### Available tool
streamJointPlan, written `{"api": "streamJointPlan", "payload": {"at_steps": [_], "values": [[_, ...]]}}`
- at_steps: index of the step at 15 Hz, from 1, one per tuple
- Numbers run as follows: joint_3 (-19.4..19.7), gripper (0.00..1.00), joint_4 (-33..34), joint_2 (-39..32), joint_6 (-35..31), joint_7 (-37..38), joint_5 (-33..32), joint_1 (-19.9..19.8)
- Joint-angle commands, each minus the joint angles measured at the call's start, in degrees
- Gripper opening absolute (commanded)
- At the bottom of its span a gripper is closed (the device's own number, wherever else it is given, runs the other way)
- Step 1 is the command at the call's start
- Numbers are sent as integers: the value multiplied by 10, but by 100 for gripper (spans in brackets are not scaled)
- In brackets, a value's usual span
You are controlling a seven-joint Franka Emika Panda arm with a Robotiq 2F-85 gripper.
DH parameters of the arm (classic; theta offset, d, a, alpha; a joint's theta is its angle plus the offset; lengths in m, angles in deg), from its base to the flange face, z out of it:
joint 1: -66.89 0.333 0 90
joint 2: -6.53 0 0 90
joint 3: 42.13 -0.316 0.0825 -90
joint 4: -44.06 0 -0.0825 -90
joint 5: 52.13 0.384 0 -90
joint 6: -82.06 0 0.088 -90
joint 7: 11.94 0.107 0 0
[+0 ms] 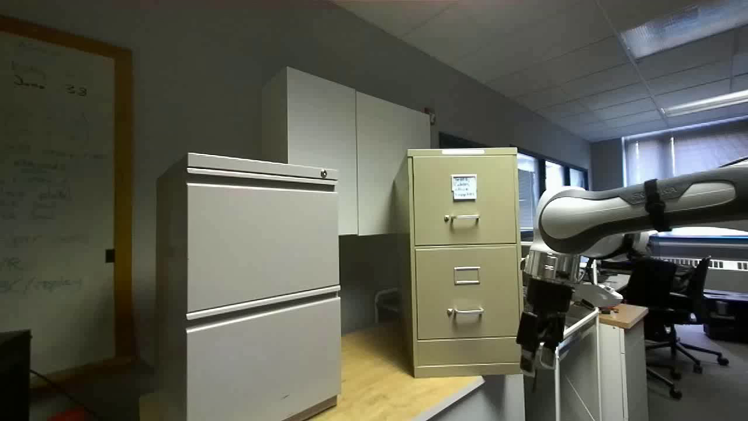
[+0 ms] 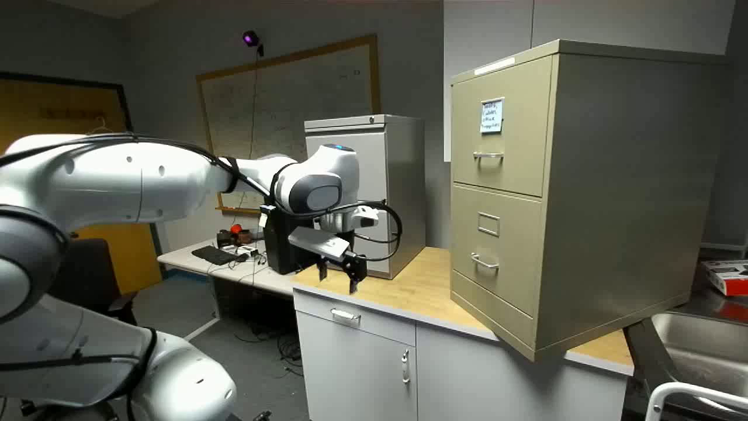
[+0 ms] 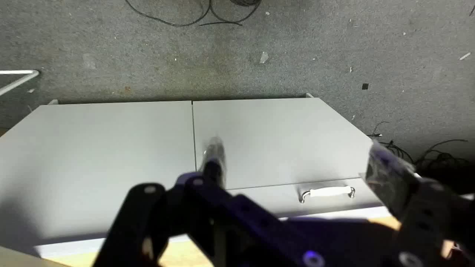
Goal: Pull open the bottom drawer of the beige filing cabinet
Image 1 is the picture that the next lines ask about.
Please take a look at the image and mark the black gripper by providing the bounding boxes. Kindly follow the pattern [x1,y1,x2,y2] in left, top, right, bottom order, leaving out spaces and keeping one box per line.
[515,273,579,355]

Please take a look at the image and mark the beige drawer with metal handle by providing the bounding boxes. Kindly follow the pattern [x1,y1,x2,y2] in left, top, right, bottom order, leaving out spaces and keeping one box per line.
[414,245,524,341]

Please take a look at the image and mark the beige drawer with white label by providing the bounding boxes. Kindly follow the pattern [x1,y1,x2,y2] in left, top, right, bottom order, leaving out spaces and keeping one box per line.
[409,151,522,249]

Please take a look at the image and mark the grey lateral filing cabinet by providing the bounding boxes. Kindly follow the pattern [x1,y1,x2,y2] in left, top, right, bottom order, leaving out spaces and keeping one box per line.
[155,151,347,421]

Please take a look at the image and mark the wooden desk with grey panel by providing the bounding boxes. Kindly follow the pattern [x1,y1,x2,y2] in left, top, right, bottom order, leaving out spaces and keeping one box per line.
[311,323,528,421]

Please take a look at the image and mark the white desk with wood top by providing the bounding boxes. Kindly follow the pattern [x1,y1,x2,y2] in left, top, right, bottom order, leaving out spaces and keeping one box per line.
[522,303,651,421]

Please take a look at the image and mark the black office chair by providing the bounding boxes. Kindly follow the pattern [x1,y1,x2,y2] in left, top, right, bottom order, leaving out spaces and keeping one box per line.
[676,255,733,371]
[622,255,687,403]

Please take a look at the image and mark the dark row of windows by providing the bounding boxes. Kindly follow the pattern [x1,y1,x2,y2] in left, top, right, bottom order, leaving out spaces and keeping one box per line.
[515,151,593,237]

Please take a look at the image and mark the white paper label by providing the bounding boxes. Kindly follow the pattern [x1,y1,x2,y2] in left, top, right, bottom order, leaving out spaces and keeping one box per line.
[449,171,480,203]

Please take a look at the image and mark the grey window blinds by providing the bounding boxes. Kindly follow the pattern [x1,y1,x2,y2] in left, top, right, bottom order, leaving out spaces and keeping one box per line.
[622,127,748,190]

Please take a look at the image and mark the long fluorescent ceiling light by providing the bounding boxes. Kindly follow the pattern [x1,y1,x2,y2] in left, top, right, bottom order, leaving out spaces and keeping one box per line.
[661,86,748,119]

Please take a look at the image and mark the square ceiling light panel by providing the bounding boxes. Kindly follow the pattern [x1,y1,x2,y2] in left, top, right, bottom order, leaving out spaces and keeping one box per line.
[621,0,748,62]

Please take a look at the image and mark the wood framed whiteboard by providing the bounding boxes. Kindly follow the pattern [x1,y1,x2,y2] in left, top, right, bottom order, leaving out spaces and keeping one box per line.
[0,15,137,376]

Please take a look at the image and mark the white metal tube frame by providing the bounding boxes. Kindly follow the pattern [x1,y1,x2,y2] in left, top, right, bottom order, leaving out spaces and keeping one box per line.
[549,309,603,421]

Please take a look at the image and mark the beige filing cabinet frame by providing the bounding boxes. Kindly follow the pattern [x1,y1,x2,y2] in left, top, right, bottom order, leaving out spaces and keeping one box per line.
[394,146,527,381]

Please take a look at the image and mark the white overhead wall cabinet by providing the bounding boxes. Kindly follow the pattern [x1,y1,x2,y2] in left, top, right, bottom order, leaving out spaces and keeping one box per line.
[259,66,434,238]

